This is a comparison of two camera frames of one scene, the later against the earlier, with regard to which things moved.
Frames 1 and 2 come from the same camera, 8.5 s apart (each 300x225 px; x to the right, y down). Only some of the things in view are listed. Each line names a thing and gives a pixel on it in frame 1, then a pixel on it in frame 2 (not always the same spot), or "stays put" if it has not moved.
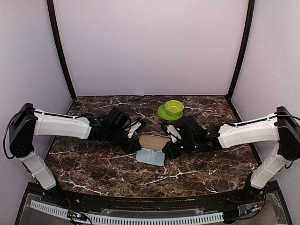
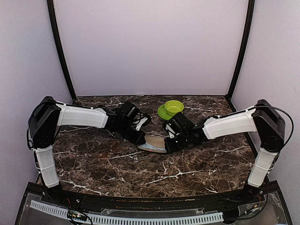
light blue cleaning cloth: x=154 y=157 -> x=147 y=145
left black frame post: x=53 y=25 stays put
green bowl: x=174 y=108 stays put
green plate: x=162 y=112 stays put
